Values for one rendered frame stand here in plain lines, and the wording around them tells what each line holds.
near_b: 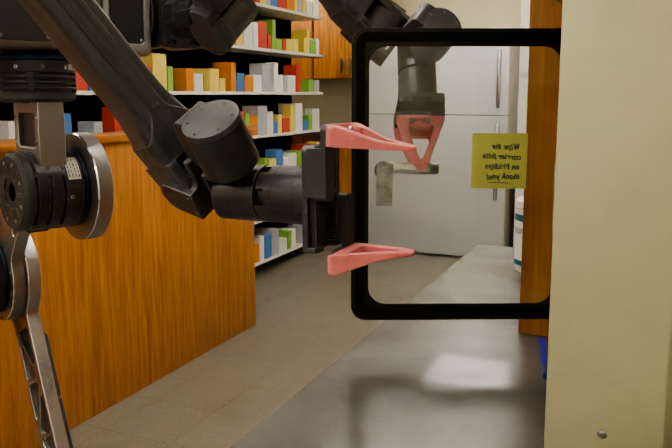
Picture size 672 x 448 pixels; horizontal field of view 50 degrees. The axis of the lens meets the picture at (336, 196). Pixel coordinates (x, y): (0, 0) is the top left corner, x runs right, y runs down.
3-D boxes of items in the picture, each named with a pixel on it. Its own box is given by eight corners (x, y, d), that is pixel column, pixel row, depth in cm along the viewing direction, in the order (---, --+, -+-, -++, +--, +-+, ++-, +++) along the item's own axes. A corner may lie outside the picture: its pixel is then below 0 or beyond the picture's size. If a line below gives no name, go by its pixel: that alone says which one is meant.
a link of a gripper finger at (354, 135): (402, 125, 63) (305, 124, 67) (402, 207, 64) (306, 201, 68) (426, 122, 69) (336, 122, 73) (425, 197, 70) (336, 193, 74)
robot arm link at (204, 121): (221, 154, 83) (169, 205, 79) (181, 72, 75) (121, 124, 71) (299, 181, 76) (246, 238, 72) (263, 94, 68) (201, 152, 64)
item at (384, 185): (392, 206, 98) (393, 164, 97) (375, 206, 97) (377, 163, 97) (390, 204, 99) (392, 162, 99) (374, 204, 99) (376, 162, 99)
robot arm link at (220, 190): (238, 190, 79) (216, 229, 76) (215, 143, 75) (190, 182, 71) (295, 193, 76) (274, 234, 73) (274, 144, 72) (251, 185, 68)
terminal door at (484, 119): (567, 319, 102) (581, 27, 97) (350, 320, 102) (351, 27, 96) (566, 317, 103) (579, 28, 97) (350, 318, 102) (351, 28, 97)
